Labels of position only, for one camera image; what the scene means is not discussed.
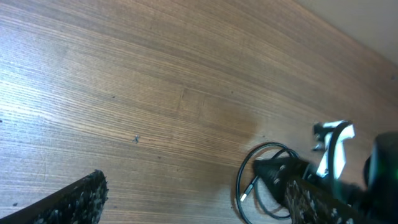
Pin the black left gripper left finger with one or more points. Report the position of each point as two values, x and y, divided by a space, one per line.
80 202

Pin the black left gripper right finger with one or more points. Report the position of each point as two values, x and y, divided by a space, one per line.
309 204

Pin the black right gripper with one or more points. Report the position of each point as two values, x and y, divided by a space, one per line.
276 173

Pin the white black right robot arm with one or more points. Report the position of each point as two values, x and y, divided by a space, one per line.
379 201

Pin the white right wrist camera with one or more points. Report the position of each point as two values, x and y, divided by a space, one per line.
330 139

